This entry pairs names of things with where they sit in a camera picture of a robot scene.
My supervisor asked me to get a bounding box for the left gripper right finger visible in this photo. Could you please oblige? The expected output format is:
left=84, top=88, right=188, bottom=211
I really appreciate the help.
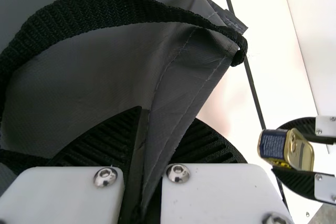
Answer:
left=159, top=118, right=293, bottom=224

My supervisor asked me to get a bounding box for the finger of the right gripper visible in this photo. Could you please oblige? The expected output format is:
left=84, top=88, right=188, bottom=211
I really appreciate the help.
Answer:
left=270, top=167, right=336, bottom=206
left=277, top=115, right=336, bottom=146

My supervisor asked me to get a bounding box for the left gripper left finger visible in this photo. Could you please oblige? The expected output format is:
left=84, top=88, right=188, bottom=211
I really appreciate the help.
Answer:
left=0, top=105, right=144, bottom=224

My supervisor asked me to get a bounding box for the rectangular tin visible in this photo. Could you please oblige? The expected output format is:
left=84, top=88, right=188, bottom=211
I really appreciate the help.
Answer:
left=257, top=127, right=316, bottom=173

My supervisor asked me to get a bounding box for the dark grey bag with straps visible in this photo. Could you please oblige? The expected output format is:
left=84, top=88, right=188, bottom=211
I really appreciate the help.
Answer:
left=0, top=0, right=249, bottom=224

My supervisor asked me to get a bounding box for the black strip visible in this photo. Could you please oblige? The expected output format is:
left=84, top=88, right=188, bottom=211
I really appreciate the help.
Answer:
left=218, top=0, right=267, bottom=131

